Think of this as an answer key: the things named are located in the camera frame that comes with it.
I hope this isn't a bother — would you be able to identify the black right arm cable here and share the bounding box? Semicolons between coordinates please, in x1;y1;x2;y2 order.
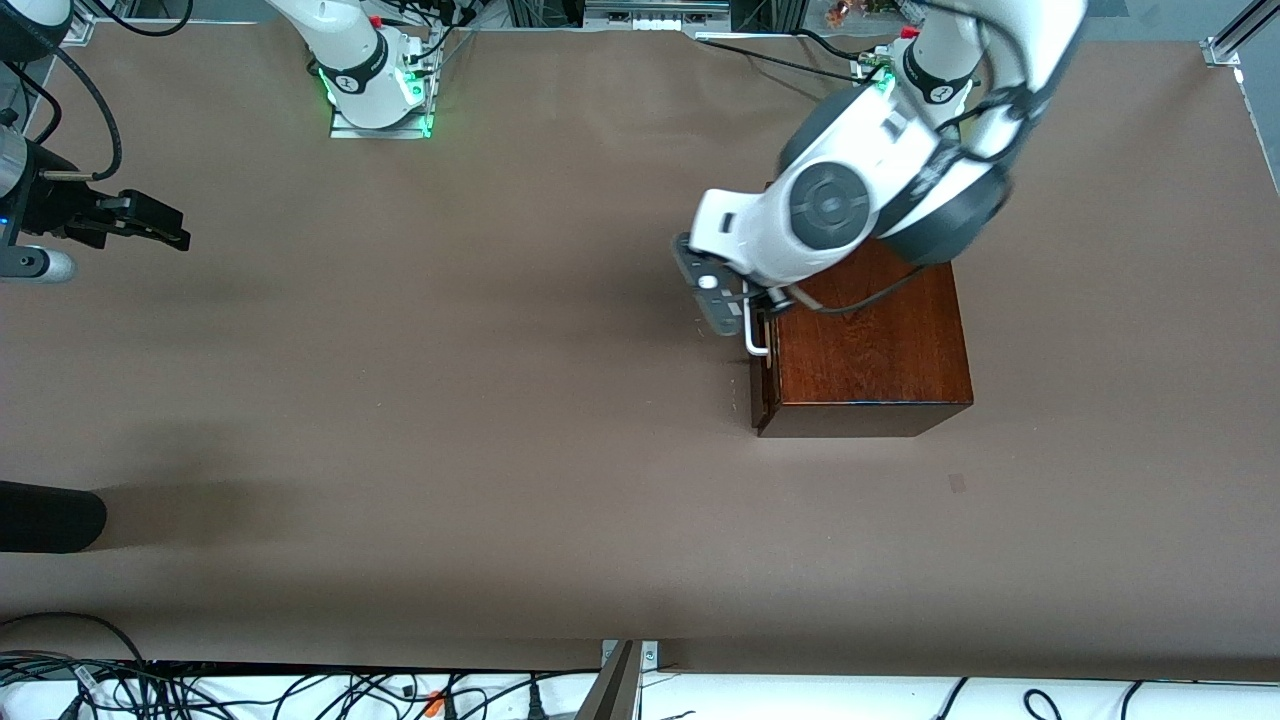
0;45;124;183

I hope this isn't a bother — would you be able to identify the silver metal bracket plate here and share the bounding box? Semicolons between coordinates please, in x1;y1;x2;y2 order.
601;640;660;673

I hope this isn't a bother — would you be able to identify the white power strip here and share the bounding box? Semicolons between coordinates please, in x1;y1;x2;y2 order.
583;0;731;31

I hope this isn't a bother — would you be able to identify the grey metal bar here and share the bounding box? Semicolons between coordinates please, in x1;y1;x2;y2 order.
575;640;641;720

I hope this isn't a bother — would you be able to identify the black cylinder object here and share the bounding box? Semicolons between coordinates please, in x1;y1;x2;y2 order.
0;481;108;554

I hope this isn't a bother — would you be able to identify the wooden drawer with white handle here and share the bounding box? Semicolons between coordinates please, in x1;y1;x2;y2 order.
741;300;779;433

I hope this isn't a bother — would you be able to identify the dark brown wooden cabinet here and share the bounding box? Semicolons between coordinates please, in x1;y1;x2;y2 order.
757;181;974;438

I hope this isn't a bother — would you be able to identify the black looped cable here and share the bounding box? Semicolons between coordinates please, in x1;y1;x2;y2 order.
0;612;151;691

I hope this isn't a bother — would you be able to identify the black cable on table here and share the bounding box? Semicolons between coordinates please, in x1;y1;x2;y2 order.
695;28;891;91

